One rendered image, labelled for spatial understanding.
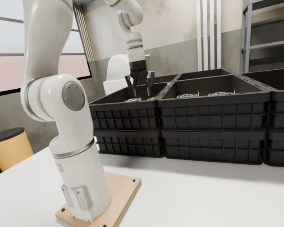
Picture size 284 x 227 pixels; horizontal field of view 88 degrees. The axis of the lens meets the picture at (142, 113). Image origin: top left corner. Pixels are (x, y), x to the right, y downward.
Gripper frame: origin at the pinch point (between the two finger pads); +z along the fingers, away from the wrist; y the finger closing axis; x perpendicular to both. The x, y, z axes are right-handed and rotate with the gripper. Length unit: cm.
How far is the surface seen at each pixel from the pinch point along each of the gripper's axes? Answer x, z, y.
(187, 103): -21.3, 0.6, 19.7
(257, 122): -21.5, 7.5, 37.5
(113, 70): 162, -10, -92
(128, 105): -19.9, -0.2, 0.5
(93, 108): -18.8, 0.1, -14.5
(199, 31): 182, -42, 41
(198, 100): -21.5, -0.1, 22.7
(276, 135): -22.9, 10.9, 41.5
